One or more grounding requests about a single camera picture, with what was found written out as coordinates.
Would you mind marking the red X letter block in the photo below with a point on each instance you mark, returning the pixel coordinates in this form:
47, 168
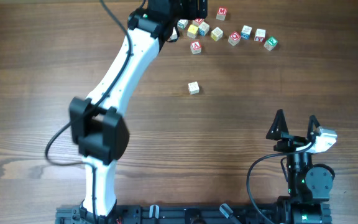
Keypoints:
260, 35

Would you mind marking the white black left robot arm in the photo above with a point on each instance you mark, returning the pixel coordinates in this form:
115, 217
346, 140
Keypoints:
98, 127

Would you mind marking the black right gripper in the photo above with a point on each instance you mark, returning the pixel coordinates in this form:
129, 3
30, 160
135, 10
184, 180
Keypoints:
290, 141

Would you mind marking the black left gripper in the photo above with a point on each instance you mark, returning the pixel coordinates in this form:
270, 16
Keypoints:
196, 11

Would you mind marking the red A letter block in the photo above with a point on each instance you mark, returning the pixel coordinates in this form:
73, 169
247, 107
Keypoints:
196, 47

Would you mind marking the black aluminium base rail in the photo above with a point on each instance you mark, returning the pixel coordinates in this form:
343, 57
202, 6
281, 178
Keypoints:
135, 214

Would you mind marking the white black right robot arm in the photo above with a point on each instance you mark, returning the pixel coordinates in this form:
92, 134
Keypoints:
309, 184

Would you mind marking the blue edged picture block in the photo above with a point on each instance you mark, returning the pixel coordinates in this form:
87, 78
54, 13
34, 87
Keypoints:
203, 28

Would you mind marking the yellow wooden block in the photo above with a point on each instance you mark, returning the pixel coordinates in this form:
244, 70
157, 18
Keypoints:
192, 31

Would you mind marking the blue edged wooden block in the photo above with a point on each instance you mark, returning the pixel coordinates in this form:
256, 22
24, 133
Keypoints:
246, 32

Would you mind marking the green E letter block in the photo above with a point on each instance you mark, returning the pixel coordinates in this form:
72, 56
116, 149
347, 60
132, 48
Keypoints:
270, 43

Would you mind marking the red Q letter block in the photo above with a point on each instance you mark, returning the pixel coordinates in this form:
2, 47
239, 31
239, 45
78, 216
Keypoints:
234, 38

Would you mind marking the green edged picture block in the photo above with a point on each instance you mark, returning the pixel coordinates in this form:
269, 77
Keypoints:
182, 23

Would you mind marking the red W letter block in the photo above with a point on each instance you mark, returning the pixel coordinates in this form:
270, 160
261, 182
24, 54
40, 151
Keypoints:
197, 22

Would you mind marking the red M letter block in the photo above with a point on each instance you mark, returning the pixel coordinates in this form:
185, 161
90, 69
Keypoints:
221, 13

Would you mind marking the yellow edged B block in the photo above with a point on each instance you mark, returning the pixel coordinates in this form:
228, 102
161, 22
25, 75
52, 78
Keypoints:
216, 34

